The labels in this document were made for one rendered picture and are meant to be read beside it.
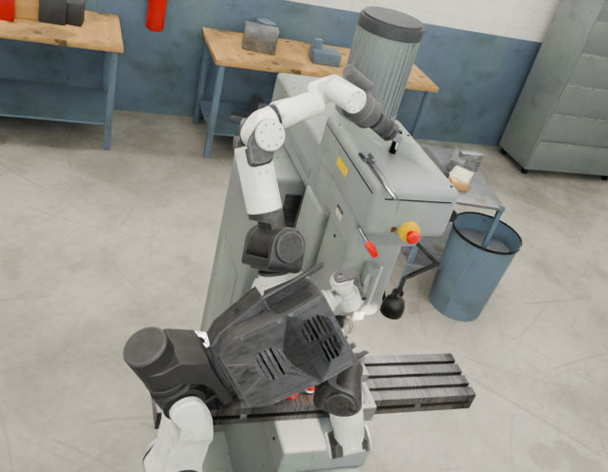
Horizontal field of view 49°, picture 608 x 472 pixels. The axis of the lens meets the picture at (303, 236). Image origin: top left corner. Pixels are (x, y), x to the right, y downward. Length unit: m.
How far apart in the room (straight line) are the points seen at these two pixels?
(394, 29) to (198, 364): 1.09
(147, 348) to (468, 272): 3.14
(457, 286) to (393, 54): 2.73
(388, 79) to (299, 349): 0.89
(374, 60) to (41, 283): 2.75
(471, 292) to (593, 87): 3.26
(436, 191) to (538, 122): 5.40
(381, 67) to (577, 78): 5.13
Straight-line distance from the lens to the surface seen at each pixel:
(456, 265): 4.51
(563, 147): 7.43
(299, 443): 2.44
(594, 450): 4.37
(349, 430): 1.95
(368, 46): 2.06
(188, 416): 1.75
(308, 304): 1.58
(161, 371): 1.64
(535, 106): 7.30
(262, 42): 5.74
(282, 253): 1.63
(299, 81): 2.73
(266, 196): 1.65
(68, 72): 6.25
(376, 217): 1.83
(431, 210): 1.89
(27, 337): 3.90
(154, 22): 5.97
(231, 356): 1.63
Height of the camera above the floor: 2.68
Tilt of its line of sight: 32 degrees down
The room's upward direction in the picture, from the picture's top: 16 degrees clockwise
